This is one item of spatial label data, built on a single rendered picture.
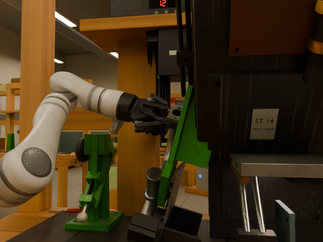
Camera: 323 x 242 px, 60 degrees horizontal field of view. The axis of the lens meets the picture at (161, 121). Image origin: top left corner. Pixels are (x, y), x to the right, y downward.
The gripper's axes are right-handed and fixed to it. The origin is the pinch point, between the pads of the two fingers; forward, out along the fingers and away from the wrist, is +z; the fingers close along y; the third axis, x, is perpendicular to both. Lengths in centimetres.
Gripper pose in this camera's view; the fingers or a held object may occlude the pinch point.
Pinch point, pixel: (173, 119)
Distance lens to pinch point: 71.5
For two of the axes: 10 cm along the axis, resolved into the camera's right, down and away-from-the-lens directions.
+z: 9.5, 2.5, -1.7
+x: -0.5, 7.0, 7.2
